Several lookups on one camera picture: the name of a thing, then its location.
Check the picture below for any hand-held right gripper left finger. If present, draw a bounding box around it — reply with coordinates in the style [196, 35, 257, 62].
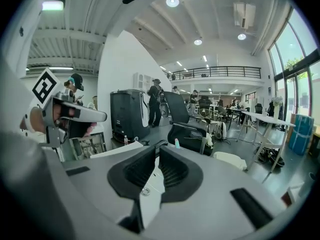
[107, 145, 156, 235]

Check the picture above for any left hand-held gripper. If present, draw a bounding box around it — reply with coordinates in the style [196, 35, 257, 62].
[31, 67, 108, 148]

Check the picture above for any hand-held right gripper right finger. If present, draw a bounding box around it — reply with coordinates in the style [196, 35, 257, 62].
[159, 145, 204, 204]

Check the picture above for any person's left forearm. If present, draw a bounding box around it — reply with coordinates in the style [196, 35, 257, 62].
[19, 107, 47, 134]

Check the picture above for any person's left hand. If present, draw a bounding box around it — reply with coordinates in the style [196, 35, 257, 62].
[52, 103, 76, 133]

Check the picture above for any black machine cabinet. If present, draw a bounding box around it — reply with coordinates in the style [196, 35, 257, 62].
[110, 89, 151, 141]

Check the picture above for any black mesh office chair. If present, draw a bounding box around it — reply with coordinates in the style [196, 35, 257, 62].
[163, 91, 214, 157]

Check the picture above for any rattan chair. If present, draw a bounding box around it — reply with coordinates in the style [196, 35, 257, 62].
[198, 107, 219, 125]

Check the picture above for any long white table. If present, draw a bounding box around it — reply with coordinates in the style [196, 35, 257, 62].
[236, 110, 296, 184]

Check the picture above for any black balcony railing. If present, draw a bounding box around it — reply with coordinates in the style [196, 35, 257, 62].
[162, 66, 262, 81]

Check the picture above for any blue wrapped roll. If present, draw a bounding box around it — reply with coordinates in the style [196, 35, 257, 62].
[288, 113, 315, 156]

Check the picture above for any rectangular ceiling light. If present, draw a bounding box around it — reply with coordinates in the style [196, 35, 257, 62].
[41, 0, 66, 12]

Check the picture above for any white air conditioner unit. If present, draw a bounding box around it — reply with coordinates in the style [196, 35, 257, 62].
[233, 1, 257, 30]

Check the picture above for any metal frame rack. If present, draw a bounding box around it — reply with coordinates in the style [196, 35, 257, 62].
[69, 131, 108, 161]

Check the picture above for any white wall cabinet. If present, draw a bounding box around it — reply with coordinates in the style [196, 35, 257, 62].
[133, 72, 156, 90]

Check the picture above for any pile of black cables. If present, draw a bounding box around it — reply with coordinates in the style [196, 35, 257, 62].
[254, 145, 285, 168]

